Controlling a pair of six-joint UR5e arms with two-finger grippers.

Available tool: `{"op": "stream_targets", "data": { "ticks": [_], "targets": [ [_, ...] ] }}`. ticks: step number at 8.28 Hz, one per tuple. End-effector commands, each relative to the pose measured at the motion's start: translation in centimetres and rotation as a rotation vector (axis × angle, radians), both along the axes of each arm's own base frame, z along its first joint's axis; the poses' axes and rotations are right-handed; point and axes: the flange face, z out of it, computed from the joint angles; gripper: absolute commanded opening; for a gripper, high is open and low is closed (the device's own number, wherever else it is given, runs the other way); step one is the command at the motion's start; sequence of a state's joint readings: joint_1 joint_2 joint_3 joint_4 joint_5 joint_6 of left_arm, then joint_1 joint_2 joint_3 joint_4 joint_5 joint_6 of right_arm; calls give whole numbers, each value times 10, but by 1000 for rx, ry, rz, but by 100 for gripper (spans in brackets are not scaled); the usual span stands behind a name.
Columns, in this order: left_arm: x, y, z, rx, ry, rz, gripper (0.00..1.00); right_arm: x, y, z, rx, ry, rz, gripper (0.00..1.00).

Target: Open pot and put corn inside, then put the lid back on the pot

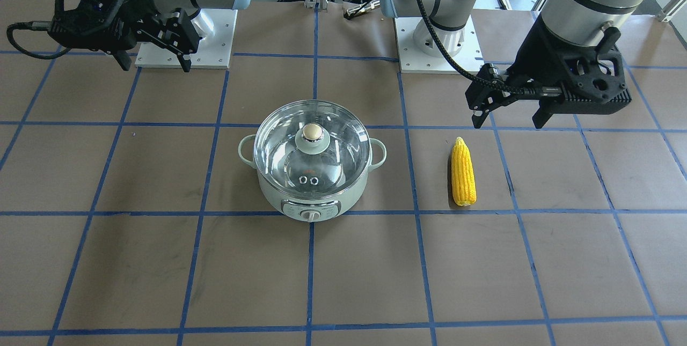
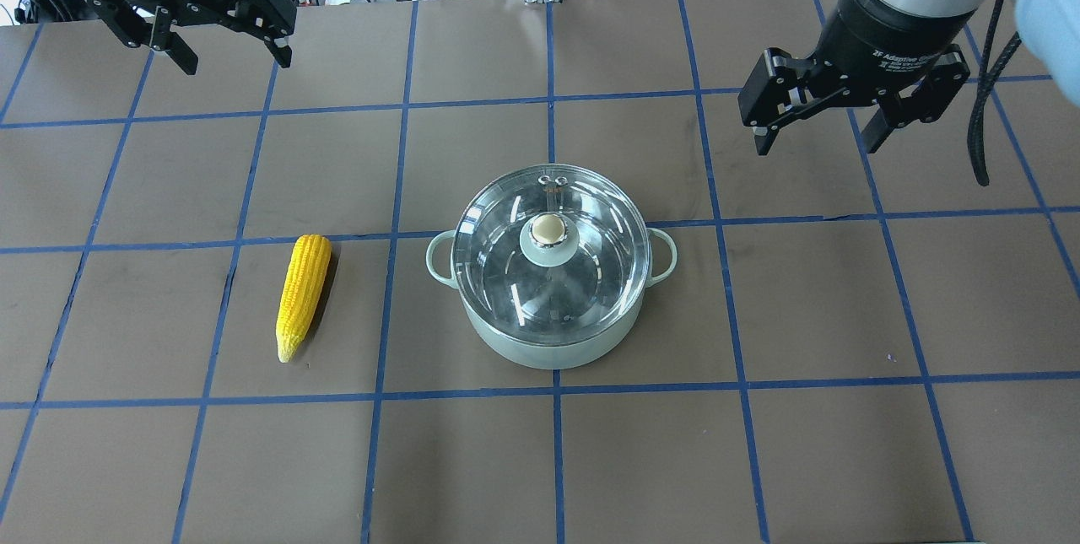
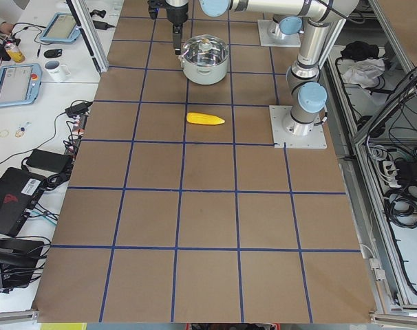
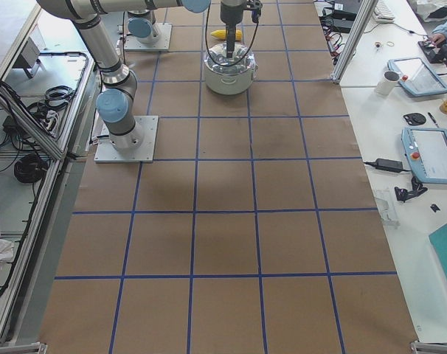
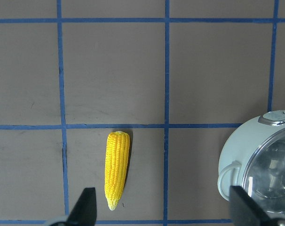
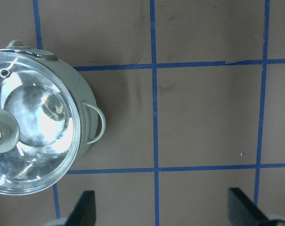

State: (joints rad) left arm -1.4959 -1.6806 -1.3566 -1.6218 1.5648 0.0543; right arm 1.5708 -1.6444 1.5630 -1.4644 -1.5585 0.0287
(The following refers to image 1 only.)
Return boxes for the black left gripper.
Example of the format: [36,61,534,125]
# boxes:
[466,25,632,129]

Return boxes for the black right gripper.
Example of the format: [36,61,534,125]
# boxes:
[47,0,201,73]

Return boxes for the yellow corn cob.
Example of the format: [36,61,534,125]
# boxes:
[450,137,478,207]

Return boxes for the glass pot lid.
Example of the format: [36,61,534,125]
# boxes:
[253,100,371,200]

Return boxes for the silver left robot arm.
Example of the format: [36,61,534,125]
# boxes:
[380,0,643,129]

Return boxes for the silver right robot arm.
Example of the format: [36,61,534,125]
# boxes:
[47,0,251,72]

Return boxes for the pale green electric pot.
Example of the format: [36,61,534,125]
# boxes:
[238,117,387,222]

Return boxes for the silver metal connector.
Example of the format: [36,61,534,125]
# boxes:
[343,0,381,20]

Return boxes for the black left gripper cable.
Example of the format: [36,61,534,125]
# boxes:
[411,0,543,95]

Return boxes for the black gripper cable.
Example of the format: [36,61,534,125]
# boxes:
[6,21,73,61]
[411,0,543,95]

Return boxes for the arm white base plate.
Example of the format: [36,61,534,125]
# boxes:
[135,9,238,70]
[393,16,485,74]

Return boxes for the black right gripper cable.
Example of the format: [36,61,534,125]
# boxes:
[6,21,73,61]

